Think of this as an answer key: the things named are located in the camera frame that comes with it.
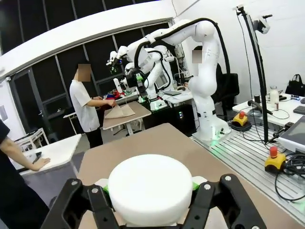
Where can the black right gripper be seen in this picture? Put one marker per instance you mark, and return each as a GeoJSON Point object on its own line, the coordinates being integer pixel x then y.
{"type": "Point", "coordinates": [116, 61]}

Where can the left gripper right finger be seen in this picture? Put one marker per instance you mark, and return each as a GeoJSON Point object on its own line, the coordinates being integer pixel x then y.
{"type": "Point", "coordinates": [221, 205]}

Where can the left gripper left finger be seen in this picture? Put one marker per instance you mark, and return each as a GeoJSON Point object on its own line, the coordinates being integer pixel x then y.
{"type": "Point", "coordinates": [71, 207]}

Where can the white round cap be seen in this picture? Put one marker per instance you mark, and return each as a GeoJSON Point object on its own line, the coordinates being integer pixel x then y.
{"type": "Point", "coordinates": [150, 188]}

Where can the person's left forearm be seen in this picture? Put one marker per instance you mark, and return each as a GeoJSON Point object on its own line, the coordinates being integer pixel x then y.
{"type": "Point", "coordinates": [16, 152]}

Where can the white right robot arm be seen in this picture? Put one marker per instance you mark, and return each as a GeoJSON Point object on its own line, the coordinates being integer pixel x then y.
{"type": "Point", "coordinates": [205, 78]}

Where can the person's left hand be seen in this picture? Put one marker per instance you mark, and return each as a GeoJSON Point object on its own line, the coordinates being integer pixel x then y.
{"type": "Point", "coordinates": [41, 163]}

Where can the background robot with black gripper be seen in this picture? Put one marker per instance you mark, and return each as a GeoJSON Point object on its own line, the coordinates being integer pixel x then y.
{"type": "Point", "coordinates": [152, 71]}

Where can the beige cloth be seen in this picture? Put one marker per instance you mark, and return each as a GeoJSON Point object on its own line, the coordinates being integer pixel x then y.
{"type": "Point", "coordinates": [119, 113]}

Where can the standing person in white shirt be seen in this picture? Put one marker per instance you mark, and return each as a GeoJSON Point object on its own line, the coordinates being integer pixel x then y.
{"type": "Point", "coordinates": [83, 102]}

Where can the brown topped work table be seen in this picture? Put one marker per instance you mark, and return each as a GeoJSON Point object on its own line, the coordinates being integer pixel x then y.
{"type": "Point", "coordinates": [133, 114]}

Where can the person in black t-shirt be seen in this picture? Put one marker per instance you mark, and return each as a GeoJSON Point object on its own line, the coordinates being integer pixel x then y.
{"type": "Point", "coordinates": [16, 198]}

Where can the yellow emergency stop box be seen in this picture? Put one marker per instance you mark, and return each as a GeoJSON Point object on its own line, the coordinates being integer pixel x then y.
{"type": "Point", "coordinates": [240, 118]}
{"type": "Point", "coordinates": [275, 162]}

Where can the white framed monitor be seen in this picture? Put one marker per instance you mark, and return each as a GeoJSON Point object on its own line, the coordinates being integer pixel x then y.
{"type": "Point", "coordinates": [295, 136]}

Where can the seated person in dark clothes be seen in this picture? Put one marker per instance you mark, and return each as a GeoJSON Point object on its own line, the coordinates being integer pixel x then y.
{"type": "Point", "coordinates": [218, 71]}

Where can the white work desk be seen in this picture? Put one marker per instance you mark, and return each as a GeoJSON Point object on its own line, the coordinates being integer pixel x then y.
{"type": "Point", "coordinates": [281, 114]}

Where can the black cup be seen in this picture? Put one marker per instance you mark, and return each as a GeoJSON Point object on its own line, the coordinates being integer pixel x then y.
{"type": "Point", "coordinates": [256, 99]}

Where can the white bottle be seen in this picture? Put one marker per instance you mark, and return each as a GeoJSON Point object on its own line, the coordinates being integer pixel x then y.
{"type": "Point", "coordinates": [274, 96]}

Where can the black handbag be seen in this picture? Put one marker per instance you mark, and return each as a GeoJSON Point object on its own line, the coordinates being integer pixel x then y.
{"type": "Point", "coordinates": [295, 87]}

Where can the grey webcam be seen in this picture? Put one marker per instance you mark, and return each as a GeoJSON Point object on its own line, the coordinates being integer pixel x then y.
{"type": "Point", "coordinates": [262, 25]}

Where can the aluminium profile base plate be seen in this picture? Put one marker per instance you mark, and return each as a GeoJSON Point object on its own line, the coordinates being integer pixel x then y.
{"type": "Point", "coordinates": [243, 152]}

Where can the black camera pole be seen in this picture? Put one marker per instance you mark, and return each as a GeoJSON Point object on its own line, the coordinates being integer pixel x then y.
{"type": "Point", "coordinates": [258, 78]}

